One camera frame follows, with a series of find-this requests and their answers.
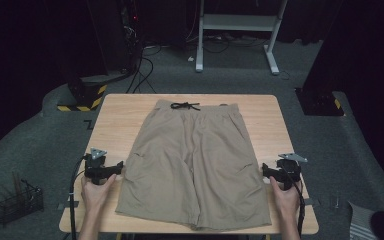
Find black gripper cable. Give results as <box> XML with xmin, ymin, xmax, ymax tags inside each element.
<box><xmin>68</xmin><ymin>154</ymin><xmax>90</xmax><ymax>240</ymax></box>
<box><xmin>284</xmin><ymin>168</ymin><xmax>306</xmax><ymax>240</ymax></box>

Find black wire basket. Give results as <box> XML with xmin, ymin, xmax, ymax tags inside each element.
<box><xmin>0</xmin><ymin>179</ymin><xmax>45</xmax><ymax>226</ymax></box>

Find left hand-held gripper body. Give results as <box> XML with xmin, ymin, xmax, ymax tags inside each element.
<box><xmin>83</xmin><ymin>147</ymin><xmax>109</xmax><ymax>186</ymax></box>

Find cable bundle under stand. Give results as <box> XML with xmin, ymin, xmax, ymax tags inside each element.
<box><xmin>186</xmin><ymin>31</ymin><xmax>268</xmax><ymax>54</ymax></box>

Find person's right hand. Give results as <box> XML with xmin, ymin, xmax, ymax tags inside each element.
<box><xmin>269</xmin><ymin>175</ymin><xmax>303</xmax><ymax>218</ymax></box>

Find grey striped cloth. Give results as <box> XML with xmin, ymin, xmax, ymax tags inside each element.
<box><xmin>347</xmin><ymin>201</ymin><xmax>381</xmax><ymax>240</ymax></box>

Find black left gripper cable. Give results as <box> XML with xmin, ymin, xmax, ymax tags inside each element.
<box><xmin>68</xmin><ymin>154</ymin><xmax>90</xmax><ymax>240</ymax></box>

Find black floor cables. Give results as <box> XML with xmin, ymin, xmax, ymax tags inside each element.
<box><xmin>125</xmin><ymin>46</ymin><xmax>163</xmax><ymax>95</ymax></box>

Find dark equipment rack with wires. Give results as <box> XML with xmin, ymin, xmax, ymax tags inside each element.
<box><xmin>119</xmin><ymin>0</ymin><xmax>143</xmax><ymax>51</ymax></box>

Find black stand base yellow mark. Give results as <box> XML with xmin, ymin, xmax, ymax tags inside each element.
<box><xmin>294</xmin><ymin>87</ymin><xmax>345</xmax><ymax>117</ymax></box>

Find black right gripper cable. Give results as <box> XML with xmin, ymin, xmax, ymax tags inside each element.
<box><xmin>284</xmin><ymin>168</ymin><xmax>306</xmax><ymax>240</ymax></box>

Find white metal stand frame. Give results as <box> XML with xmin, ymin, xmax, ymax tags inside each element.
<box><xmin>194</xmin><ymin>0</ymin><xmax>289</xmax><ymax>76</ymax></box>

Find khaki shorts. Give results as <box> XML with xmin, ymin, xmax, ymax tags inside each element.
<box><xmin>115</xmin><ymin>99</ymin><xmax>273</xmax><ymax>232</ymax></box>

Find grey tape strip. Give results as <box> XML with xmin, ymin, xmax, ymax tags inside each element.
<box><xmin>302</xmin><ymin>197</ymin><xmax>321</xmax><ymax>207</ymax></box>
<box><xmin>57</xmin><ymin>200</ymin><xmax>80</xmax><ymax>211</ymax></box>

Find black yellow striped stand base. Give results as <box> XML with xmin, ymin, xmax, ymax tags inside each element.
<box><xmin>57</xmin><ymin>74</ymin><xmax>108</xmax><ymax>113</ymax></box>

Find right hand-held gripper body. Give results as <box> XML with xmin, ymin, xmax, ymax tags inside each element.
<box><xmin>274</xmin><ymin>152</ymin><xmax>308</xmax><ymax>192</ymax></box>

